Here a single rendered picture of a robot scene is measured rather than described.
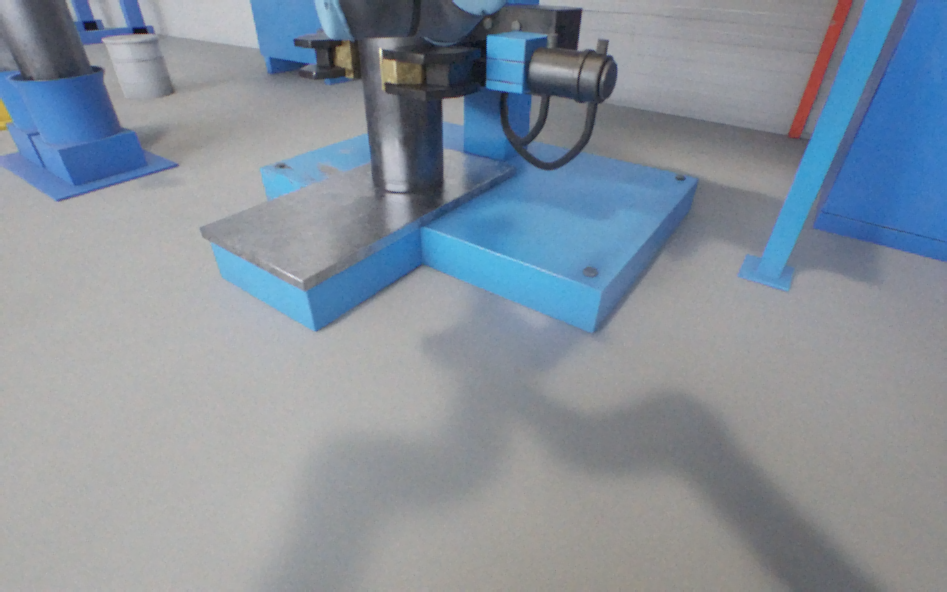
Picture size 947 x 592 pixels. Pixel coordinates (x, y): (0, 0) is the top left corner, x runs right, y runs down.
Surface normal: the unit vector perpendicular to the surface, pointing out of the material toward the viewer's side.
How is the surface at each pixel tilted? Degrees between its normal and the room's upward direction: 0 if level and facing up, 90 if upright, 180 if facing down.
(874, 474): 0
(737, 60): 90
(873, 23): 90
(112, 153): 90
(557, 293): 90
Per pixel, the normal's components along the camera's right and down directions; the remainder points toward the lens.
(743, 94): -0.58, 0.46
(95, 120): 0.91, 0.25
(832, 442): 0.02, -0.82
